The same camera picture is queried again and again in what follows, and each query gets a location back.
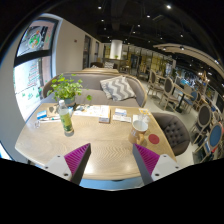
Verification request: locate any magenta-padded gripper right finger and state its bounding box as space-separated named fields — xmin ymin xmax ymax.
xmin=132 ymin=143 xmax=183 ymax=186

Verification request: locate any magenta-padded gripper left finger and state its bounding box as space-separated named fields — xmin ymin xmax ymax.
xmin=43 ymin=142 xmax=92 ymax=186

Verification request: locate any green-labelled clear drink bottle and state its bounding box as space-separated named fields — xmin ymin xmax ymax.
xmin=57 ymin=99 xmax=75 ymax=135

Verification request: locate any flat round red coaster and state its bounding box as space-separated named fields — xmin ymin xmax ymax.
xmin=148 ymin=133 xmax=161 ymax=145

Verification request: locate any tan cup with white inside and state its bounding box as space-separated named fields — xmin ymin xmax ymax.
xmin=128 ymin=119 xmax=150 ymax=146

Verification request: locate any dark tufted armchair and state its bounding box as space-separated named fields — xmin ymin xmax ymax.
xmin=151 ymin=112 xmax=192 ymax=157

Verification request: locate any clear plastic cup with straw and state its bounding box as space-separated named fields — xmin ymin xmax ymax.
xmin=138 ymin=113 xmax=151 ymax=124

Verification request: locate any yellow and white card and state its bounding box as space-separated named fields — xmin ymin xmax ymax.
xmin=138 ymin=107 xmax=150 ymax=116

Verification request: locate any printed white leaflet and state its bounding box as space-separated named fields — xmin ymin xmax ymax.
xmin=73 ymin=104 xmax=101 ymax=118

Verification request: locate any blue and white booklet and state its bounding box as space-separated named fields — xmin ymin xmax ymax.
xmin=112 ymin=108 xmax=133 ymax=123

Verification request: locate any small blue and white box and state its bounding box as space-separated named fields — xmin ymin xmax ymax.
xmin=36 ymin=110 xmax=48 ymax=121

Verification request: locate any grey curved sofa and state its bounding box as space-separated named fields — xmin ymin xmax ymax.
xmin=41 ymin=71 xmax=148 ymax=108

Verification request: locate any green potted plant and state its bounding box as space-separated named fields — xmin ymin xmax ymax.
xmin=46 ymin=73 xmax=93 ymax=108

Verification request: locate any group of dining chairs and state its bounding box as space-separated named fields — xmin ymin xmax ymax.
xmin=146 ymin=68 xmax=224 ymax=164

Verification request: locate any grey white chevron cushion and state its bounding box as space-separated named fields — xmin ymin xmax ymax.
xmin=99 ymin=75 xmax=137 ymax=102

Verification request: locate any wooden shelf unit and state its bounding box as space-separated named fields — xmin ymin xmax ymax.
xmin=124 ymin=44 xmax=174 ymax=74

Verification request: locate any dark framed window picture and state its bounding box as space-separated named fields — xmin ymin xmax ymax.
xmin=16 ymin=18 xmax=59 ymax=58

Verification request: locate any group of ceiling lights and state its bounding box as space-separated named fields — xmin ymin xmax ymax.
xmin=96 ymin=3 xmax=188 ymax=38

